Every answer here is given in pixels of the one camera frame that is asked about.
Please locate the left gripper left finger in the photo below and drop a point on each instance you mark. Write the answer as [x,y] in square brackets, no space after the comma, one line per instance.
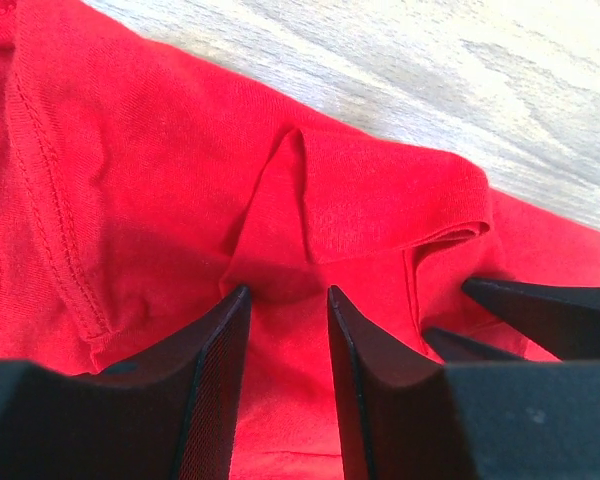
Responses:
[168,412]

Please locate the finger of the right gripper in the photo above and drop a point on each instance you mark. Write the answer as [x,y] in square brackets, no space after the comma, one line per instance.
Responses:
[564,321]
[453,347]

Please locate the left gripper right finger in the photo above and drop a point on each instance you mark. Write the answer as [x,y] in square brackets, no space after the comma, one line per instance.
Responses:
[404,416]

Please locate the bright red t shirt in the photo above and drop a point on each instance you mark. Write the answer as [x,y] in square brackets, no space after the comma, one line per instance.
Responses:
[139,184]

